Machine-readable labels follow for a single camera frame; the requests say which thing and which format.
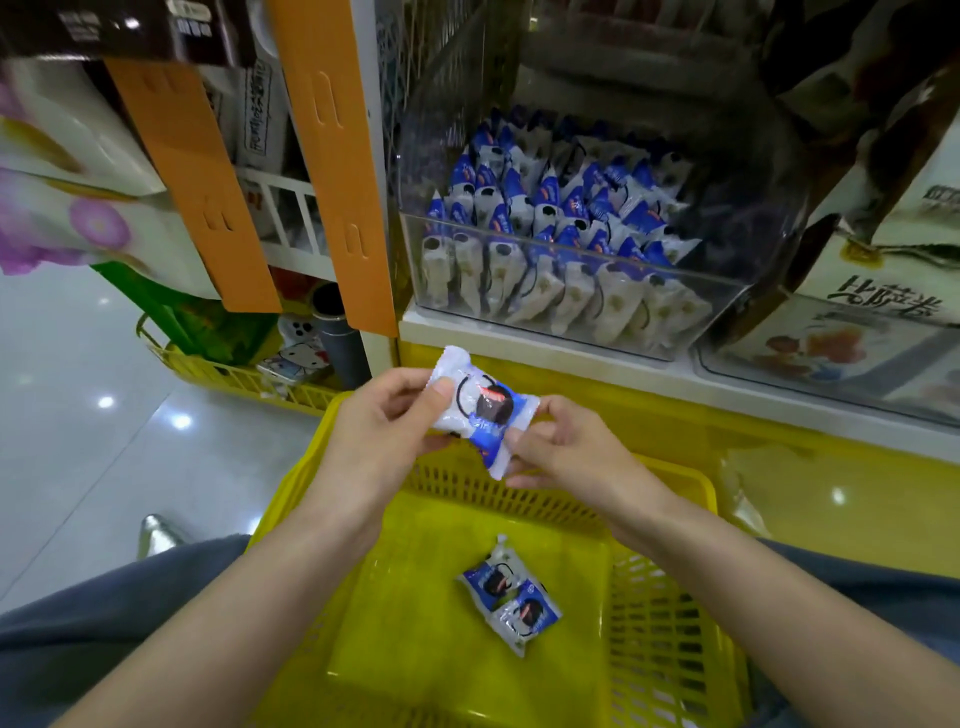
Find person's right hand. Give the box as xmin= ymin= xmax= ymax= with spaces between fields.
xmin=504 ymin=395 xmax=681 ymax=543

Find person's left hand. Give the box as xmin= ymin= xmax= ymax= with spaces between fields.
xmin=315 ymin=367 xmax=456 ymax=528

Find blue white snack packet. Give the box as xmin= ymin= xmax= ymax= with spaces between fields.
xmin=487 ymin=577 xmax=564 ymax=660
xmin=425 ymin=345 xmax=542 ymax=482
xmin=456 ymin=534 xmax=530 ymax=615

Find person's right forearm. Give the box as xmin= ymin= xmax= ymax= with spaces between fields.
xmin=607 ymin=491 xmax=960 ymax=728

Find person's left forearm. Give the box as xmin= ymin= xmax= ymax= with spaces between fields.
xmin=52 ymin=480 xmax=395 ymax=728

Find grey cylinder bottle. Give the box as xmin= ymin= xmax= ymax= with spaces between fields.
xmin=310 ymin=282 xmax=373 ymax=392

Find white cartoon cat item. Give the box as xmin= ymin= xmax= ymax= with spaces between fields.
xmin=257 ymin=313 xmax=333 ymax=387

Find rows of blue white packets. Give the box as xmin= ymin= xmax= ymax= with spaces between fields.
xmin=418 ymin=105 xmax=715 ymax=355

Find yellow plastic shopping basket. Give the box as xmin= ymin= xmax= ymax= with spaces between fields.
xmin=247 ymin=390 xmax=753 ymax=728

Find green bag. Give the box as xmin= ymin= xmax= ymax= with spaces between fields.
xmin=91 ymin=261 xmax=280 ymax=367

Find orange shelf upright strip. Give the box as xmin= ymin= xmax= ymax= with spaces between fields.
xmin=105 ymin=58 xmax=283 ymax=315
xmin=266 ymin=0 xmax=400 ymax=339

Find yellow white shop shelf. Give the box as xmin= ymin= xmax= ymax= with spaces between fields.
xmin=396 ymin=306 xmax=960 ymax=580

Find clear plastic display bin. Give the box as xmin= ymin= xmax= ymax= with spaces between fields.
xmin=384 ymin=0 xmax=815 ymax=363
xmin=690 ymin=288 xmax=960 ymax=430

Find person's silver shoe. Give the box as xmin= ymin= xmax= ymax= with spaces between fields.
xmin=136 ymin=513 xmax=190 ymax=561

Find white pictured food box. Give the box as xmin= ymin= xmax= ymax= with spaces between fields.
xmin=718 ymin=294 xmax=960 ymax=410

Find white printed package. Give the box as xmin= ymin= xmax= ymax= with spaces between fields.
xmin=201 ymin=41 xmax=292 ymax=177

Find white box with black script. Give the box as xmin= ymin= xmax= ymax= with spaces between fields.
xmin=795 ymin=232 xmax=960 ymax=329

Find person's grey trousers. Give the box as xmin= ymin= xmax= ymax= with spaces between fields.
xmin=0 ymin=534 xmax=960 ymax=728

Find floral print package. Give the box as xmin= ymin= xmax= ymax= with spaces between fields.
xmin=0 ymin=58 xmax=220 ymax=301

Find brown white carton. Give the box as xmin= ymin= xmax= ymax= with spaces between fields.
xmin=761 ymin=0 xmax=960 ymax=252

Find dark brown box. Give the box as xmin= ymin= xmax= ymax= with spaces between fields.
xmin=0 ymin=0 xmax=258 ymax=67

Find yellow wire basket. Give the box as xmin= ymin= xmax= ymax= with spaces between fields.
xmin=135 ymin=312 xmax=348 ymax=418

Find white wire rack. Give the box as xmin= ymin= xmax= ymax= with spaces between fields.
xmin=234 ymin=165 xmax=339 ymax=284

